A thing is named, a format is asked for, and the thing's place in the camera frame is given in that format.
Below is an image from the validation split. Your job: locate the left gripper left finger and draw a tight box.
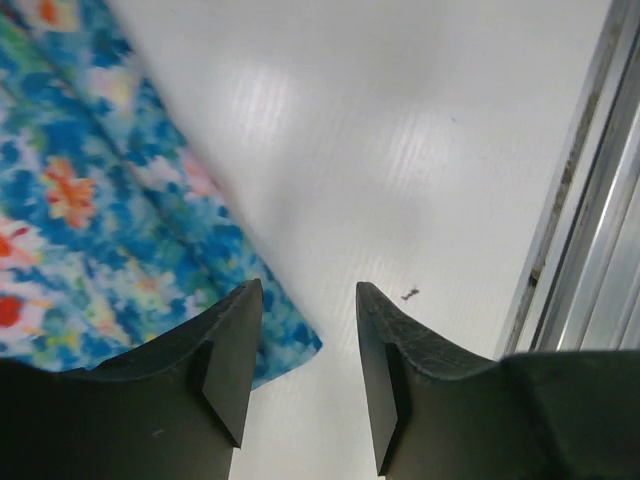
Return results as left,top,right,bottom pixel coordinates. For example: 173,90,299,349
1,280,263,479

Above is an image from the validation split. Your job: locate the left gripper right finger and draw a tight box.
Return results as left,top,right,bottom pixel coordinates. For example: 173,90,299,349
356,282,639,479

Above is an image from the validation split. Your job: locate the blue floral skirt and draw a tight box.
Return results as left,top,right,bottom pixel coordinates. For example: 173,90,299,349
1,1,322,385

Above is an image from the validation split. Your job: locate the aluminium frame rail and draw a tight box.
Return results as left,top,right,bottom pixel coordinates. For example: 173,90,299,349
495,1,639,356

